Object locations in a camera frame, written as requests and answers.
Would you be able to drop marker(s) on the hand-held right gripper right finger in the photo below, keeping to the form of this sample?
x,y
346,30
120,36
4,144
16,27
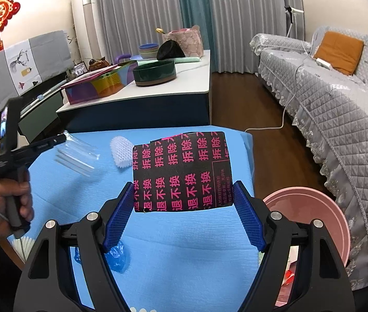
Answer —
x,y
248,221

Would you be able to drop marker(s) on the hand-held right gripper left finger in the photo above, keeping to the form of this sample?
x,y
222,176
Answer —
x,y
119,216

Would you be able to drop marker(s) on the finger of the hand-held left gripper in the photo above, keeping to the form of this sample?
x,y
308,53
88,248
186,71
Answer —
x,y
49,142

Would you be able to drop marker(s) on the clear plastic wrapper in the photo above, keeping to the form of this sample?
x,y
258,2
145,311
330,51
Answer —
x,y
76,156

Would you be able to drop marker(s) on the pink plastic basin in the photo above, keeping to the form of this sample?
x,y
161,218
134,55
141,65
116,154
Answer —
x,y
310,208

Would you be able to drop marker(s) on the black pink printed bag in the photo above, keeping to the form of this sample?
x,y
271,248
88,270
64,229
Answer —
x,y
180,172

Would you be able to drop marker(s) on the television cabinet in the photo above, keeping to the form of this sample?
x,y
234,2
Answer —
x,y
44,113

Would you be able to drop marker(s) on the blue plastic bag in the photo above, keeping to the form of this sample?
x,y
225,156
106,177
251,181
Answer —
x,y
117,258

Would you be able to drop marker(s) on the white blue stick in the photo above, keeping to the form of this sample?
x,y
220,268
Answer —
x,y
41,97

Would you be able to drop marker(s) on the white bubble wrap piece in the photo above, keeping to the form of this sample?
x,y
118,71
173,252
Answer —
x,y
120,151

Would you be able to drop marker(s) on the rainbow plastic storage box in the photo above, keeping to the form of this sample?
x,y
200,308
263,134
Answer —
x,y
89,91

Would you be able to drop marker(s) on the blue table mat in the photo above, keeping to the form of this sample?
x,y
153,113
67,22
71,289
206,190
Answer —
x,y
187,250

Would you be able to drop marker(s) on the red wrapper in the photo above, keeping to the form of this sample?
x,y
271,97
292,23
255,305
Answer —
x,y
289,279

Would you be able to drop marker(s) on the white pleated paper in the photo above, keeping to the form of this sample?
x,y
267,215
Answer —
x,y
24,247

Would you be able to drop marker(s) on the brown teapot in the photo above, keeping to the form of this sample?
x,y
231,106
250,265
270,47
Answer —
x,y
98,64

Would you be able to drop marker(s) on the white standing air conditioner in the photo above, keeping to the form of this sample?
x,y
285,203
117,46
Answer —
x,y
85,22

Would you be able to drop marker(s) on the dark green round basin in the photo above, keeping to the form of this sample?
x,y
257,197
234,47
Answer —
x,y
154,71

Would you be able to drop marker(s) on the stack of coloured bowls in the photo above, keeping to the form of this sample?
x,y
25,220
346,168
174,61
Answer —
x,y
148,51

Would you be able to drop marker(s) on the grey quilted sofa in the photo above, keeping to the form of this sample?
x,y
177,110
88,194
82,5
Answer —
x,y
349,120

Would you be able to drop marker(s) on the white coffee table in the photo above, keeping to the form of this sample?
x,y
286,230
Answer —
x,y
187,81

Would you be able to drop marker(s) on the black round hat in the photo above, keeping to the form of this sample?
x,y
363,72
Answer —
x,y
169,50

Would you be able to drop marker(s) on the grey curtain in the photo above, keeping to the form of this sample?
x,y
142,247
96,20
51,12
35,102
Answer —
x,y
252,16
132,13

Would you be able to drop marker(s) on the yellow ladle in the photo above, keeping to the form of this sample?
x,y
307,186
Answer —
x,y
160,30

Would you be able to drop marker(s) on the pink lace basket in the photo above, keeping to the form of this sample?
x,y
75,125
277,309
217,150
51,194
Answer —
x,y
188,44

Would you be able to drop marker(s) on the white power strip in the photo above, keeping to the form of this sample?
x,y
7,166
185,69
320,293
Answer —
x,y
324,62

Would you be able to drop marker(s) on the orange cushion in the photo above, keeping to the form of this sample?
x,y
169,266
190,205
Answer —
x,y
339,52

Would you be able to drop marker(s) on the teal curtain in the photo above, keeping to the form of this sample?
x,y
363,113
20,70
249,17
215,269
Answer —
x,y
193,13

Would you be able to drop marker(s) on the white floor stand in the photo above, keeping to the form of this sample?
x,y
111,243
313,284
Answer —
x,y
291,13

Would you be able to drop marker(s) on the photo frame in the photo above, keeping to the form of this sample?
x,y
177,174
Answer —
x,y
80,68

